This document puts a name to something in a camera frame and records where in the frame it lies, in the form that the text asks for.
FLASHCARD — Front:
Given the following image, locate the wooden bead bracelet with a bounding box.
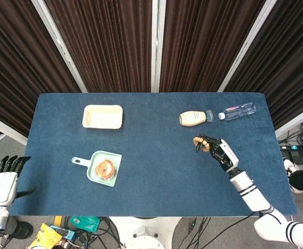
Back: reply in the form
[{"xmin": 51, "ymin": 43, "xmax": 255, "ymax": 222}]
[{"xmin": 192, "ymin": 136, "xmax": 210, "ymax": 153}]

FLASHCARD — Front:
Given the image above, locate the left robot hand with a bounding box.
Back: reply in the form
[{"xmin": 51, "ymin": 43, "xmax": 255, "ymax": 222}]
[{"xmin": 0, "ymin": 155, "xmax": 37, "ymax": 207}]

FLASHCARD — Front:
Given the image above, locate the white frame rail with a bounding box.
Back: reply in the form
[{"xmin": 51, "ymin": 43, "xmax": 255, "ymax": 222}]
[
  {"xmin": 275, "ymin": 103, "xmax": 303, "ymax": 138},
  {"xmin": 0, "ymin": 111, "xmax": 29, "ymax": 146}
]

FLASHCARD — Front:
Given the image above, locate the blue table cloth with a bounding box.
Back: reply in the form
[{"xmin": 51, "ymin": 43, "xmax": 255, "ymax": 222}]
[{"xmin": 8, "ymin": 92, "xmax": 297, "ymax": 217}]

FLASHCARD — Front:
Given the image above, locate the black cable tangle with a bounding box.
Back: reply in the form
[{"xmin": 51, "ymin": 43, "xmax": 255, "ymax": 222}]
[{"xmin": 63, "ymin": 217, "xmax": 125, "ymax": 249}]

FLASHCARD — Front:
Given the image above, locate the white sneaker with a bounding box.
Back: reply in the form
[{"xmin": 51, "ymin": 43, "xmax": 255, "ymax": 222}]
[{"xmin": 283, "ymin": 158, "xmax": 303, "ymax": 195}]

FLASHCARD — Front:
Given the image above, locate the black foot pedal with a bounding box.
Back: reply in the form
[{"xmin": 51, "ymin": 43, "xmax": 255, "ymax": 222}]
[{"xmin": 288, "ymin": 150, "xmax": 303, "ymax": 163}]

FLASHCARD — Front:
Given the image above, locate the dark brown pleated curtain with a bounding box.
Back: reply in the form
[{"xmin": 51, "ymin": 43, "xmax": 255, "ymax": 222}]
[
  {"xmin": 225, "ymin": 0, "xmax": 303, "ymax": 130},
  {"xmin": 159, "ymin": 0, "xmax": 267, "ymax": 93},
  {"xmin": 44, "ymin": 0, "xmax": 154, "ymax": 93},
  {"xmin": 0, "ymin": 0, "xmax": 82, "ymax": 138}
]

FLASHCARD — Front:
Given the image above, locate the clear jar of rubber bands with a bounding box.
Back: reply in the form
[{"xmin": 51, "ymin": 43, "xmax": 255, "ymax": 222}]
[{"xmin": 94, "ymin": 158, "xmax": 118, "ymax": 181}]

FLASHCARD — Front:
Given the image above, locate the clear plastic water bottle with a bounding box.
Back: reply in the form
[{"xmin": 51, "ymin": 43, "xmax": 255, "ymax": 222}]
[{"xmin": 218, "ymin": 101, "xmax": 257, "ymax": 121}]

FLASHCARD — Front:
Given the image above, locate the green snack bag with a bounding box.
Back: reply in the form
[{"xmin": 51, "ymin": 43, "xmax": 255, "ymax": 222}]
[{"xmin": 69, "ymin": 216, "xmax": 100, "ymax": 233}]

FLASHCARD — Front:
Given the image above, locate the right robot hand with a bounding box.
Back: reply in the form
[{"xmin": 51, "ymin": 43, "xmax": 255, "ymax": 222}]
[{"xmin": 194, "ymin": 134, "xmax": 239, "ymax": 173}]

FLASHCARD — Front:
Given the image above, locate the mint green dustpan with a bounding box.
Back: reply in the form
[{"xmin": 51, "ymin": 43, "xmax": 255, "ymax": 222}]
[{"xmin": 71, "ymin": 151, "xmax": 122, "ymax": 188}]

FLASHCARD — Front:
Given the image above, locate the cream plastic tray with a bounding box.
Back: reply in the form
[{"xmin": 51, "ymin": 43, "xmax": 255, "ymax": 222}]
[{"xmin": 82, "ymin": 104, "xmax": 124, "ymax": 130}]

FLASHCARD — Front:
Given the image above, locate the white frame post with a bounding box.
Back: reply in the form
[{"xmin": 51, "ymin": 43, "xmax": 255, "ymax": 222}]
[
  {"xmin": 150, "ymin": 0, "xmax": 167, "ymax": 93},
  {"xmin": 31, "ymin": 0, "xmax": 89, "ymax": 93},
  {"xmin": 218, "ymin": 0, "xmax": 278, "ymax": 93}
]

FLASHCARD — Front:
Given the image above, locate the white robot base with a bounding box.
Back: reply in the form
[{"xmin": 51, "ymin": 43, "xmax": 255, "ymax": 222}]
[{"xmin": 109, "ymin": 216, "xmax": 183, "ymax": 249}]

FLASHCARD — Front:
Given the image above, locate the yellow snack bag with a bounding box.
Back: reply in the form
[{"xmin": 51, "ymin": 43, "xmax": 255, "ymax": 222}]
[{"xmin": 28, "ymin": 223, "xmax": 63, "ymax": 249}]

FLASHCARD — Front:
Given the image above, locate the cream squeeze bottle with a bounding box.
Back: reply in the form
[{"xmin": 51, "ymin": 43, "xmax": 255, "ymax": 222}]
[{"xmin": 179, "ymin": 109, "xmax": 214, "ymax": 128}]

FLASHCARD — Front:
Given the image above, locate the blue snack packet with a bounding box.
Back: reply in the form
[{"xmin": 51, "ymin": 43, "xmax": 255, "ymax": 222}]
[{"xmin": 50, "ymin": 225, "xmax": 77, "ymax": 241}]

